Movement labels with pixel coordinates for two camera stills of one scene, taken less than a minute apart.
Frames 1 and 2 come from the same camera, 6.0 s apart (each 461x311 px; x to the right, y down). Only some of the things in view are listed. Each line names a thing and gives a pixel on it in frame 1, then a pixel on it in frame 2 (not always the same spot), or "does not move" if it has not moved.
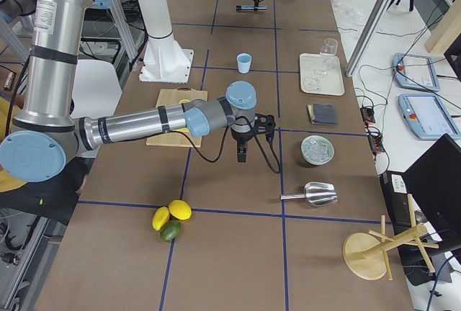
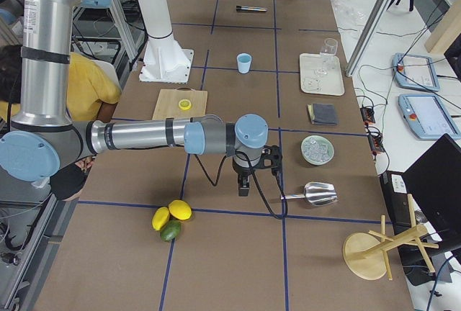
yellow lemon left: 160,217 does not move
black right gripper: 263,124 → 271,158
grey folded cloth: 323,114 does not move
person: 54,199 → 94,86
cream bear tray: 320,75 does not move
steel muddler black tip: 251,7 does not move
